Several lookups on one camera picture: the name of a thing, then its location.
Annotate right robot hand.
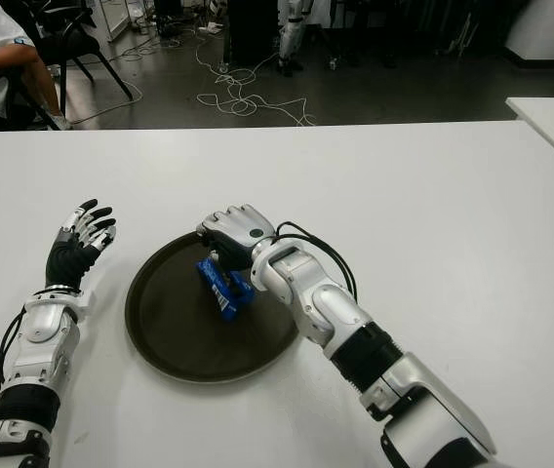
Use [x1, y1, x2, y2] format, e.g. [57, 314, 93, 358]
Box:
[196, 204, 278, 272]

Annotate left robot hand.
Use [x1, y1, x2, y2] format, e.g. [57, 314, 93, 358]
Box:
[45, 197, 118, 293]

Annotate blue Oreo cookie packet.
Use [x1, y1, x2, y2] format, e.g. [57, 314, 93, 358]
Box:
[194, 257, 257, 323]

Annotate round dark brown tray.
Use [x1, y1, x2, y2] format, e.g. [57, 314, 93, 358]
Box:
[125, 228, 310, 382]

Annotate white humanoid robot legs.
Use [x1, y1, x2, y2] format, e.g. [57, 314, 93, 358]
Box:
[276, 0, 315, 77]

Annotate black cabinet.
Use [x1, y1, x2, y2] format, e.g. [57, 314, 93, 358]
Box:
[227, 0, 281, 67]

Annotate black chair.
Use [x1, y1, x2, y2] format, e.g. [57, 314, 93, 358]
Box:
[6, 0, 135, 131]

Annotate white board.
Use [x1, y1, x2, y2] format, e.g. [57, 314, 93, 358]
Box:
[89, 0, 137, 43]

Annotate white curved panel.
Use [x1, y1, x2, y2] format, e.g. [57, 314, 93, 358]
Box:
[503, 0, 554, 62]

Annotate tangled white floor cable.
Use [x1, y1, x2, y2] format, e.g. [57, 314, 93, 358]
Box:
[193, 26, 318, 128]

